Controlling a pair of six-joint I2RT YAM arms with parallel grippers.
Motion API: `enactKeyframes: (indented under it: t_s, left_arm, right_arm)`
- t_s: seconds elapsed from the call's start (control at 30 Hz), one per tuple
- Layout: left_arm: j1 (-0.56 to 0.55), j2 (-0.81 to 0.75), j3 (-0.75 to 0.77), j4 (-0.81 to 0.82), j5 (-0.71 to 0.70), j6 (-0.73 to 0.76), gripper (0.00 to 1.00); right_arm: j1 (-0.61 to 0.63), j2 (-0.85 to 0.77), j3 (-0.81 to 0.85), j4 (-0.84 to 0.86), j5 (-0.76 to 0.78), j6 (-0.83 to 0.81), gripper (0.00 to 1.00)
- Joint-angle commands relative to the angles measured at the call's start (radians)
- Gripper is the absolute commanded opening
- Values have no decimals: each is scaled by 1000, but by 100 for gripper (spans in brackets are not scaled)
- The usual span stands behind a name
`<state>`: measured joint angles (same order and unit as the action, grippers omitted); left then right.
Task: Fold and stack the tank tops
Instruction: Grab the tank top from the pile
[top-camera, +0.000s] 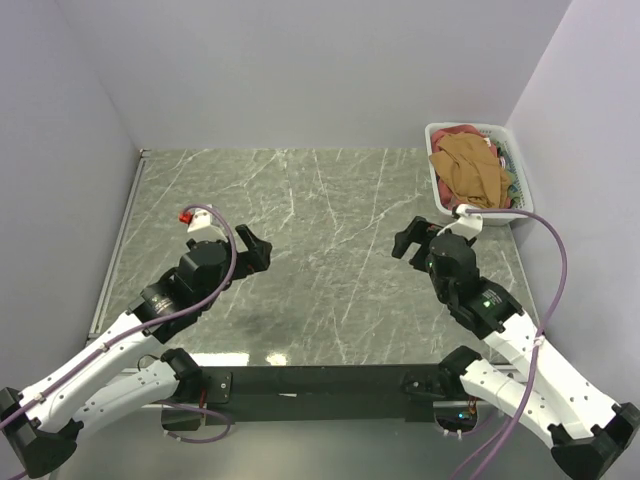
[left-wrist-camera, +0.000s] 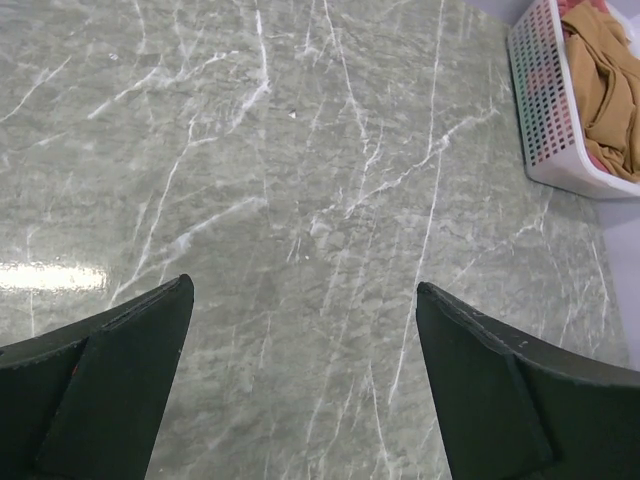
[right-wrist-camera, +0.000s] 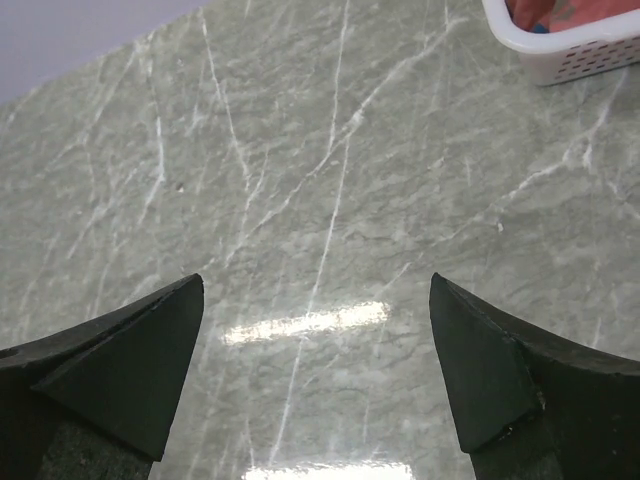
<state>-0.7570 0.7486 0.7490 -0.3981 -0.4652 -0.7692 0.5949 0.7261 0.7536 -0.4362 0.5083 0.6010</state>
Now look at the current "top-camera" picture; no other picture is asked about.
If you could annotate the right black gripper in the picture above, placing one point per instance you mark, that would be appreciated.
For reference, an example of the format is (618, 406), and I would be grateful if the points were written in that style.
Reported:
(420, 230)

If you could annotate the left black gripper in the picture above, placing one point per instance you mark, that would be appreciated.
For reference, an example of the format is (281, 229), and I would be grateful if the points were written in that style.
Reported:
(245, 262)

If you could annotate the tan ribbed tank top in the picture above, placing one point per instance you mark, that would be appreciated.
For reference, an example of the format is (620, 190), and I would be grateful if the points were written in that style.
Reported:
(470, 170)

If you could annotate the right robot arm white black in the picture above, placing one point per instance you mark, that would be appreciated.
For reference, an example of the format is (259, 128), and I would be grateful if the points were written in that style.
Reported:
(585, 429)

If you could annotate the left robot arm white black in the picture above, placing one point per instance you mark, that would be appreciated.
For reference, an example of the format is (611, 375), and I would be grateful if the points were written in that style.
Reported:
(43, 422)

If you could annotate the red tank top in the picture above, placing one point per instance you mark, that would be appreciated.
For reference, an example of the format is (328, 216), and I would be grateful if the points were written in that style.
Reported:
(452, 134)

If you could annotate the green garment in basket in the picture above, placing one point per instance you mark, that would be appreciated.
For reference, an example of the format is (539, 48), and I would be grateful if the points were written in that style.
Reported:
(513, 192)

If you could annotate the white plastic laundry basket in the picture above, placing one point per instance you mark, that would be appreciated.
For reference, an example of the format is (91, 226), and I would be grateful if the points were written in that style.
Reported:
(506, 144)

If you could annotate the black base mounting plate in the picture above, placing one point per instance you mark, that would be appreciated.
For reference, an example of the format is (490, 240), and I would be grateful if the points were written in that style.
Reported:
(411, 392)

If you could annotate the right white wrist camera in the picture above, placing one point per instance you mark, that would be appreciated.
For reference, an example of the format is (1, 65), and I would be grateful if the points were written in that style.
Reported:
(465, 224)

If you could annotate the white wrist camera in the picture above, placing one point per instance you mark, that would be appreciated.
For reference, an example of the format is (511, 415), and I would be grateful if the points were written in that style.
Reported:
(465, 224)
(202, 225)

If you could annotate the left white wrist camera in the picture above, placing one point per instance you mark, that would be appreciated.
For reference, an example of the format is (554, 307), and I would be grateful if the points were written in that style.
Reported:
(202, 225)

